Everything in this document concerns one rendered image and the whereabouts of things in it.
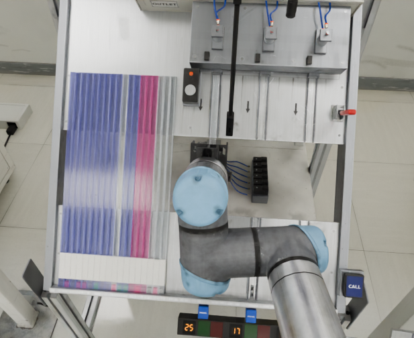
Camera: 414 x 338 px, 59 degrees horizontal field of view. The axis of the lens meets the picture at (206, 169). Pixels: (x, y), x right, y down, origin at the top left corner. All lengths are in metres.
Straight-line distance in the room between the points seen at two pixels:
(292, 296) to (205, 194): 0.17
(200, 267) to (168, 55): 0.53
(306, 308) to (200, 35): 0.60
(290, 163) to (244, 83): 0.51
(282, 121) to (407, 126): 1.90
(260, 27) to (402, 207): 1.54
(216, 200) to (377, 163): 1.93
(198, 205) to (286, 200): 0.73
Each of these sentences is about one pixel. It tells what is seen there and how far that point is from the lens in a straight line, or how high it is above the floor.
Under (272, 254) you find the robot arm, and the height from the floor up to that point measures 1.08.
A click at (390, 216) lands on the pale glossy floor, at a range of 2.13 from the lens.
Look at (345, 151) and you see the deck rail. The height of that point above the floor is 0.97.
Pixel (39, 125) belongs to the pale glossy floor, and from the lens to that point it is 2.63.
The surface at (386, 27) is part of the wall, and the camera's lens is 2.73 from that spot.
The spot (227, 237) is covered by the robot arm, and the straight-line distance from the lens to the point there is 0.55.
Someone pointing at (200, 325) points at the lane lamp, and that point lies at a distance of 0.94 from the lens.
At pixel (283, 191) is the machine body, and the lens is 1.23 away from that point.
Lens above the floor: 1.55
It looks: 47 degrees down
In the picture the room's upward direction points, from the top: straight up
